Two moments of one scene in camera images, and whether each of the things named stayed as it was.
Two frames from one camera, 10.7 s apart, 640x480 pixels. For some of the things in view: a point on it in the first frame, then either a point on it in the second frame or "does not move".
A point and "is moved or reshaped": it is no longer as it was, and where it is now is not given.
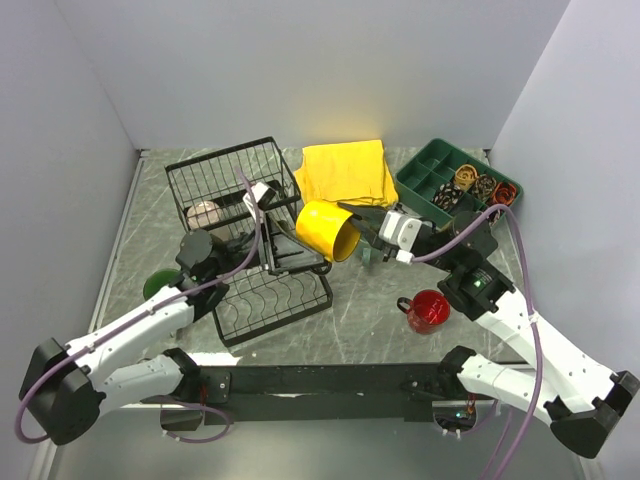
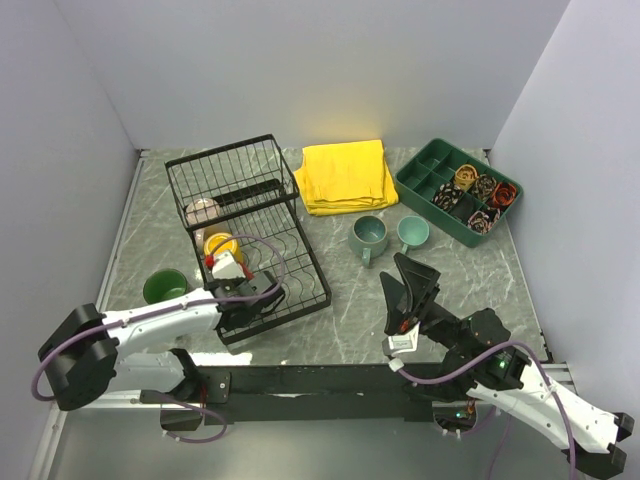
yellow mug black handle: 329,229 is moved or reshaped
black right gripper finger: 369,218 to 423,282
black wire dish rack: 247,197 does not move
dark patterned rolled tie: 484,186 does not move
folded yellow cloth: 352,173 does not move
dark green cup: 158,280 does not move
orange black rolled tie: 504,193 does not move
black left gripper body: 238,249 to 236,281
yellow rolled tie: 465,175 does not move
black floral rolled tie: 447,196 does not move
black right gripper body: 429,244 to 437,322
